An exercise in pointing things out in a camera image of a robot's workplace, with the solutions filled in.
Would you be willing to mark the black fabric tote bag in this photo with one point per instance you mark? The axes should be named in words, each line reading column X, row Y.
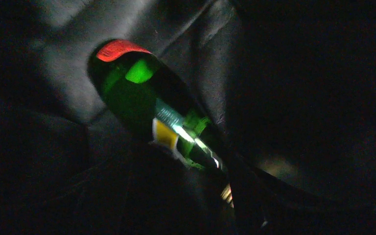
column 290, row 84

